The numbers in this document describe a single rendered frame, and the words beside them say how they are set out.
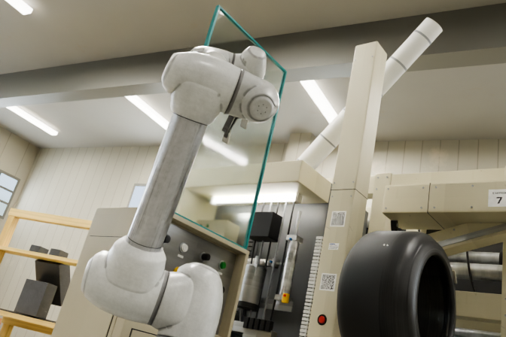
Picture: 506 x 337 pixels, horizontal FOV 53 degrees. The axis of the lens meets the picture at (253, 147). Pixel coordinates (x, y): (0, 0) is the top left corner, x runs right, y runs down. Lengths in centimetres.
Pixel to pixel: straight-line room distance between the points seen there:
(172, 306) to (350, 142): 139
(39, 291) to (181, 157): 447
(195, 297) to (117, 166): 713
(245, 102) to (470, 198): 141
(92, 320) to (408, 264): 115
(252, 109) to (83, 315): 107
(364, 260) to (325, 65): 262
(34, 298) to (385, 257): 431
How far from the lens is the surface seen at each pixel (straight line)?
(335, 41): 453
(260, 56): 191
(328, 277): 232
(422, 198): 256
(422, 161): 617
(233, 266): 228
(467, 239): 257
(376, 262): 202
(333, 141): 300
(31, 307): 575
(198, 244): 212
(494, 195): 246
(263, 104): 133
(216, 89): 135
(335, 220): 239
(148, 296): 145
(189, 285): 147
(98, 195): 852
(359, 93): 267
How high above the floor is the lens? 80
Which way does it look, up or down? 23 degrees up
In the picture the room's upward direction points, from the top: 14 degrees clockwise
